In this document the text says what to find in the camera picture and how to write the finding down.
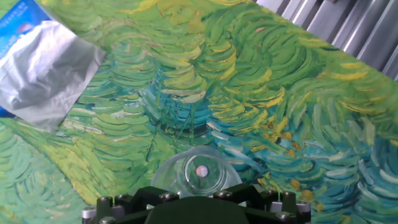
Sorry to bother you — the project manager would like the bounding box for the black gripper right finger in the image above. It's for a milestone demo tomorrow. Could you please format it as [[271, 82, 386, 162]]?
[[213, 183, 312, 224]]

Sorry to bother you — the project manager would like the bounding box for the green swirl painting tablecloth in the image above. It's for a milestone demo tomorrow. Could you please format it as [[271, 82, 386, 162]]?
[[0, 0, 398, 224]]

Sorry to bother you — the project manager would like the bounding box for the clear plastic cup with handle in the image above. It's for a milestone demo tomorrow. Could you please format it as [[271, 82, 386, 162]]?
[[150, 146, 243, 199]]

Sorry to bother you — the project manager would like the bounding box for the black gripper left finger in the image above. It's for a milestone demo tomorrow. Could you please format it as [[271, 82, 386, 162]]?
[[81, 186, 180, 224]]

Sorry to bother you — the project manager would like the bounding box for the silver foil pouch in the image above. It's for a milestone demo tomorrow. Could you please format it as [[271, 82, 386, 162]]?
[[0, 20, 107, 133]]

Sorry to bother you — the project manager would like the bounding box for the ribbed grey metal panel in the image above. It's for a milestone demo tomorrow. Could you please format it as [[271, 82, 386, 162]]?
[[254, 0, 398, 82]]

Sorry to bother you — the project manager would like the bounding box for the blue printed package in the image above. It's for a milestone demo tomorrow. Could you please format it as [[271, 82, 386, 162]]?
[[0, 0, 53, 119]]

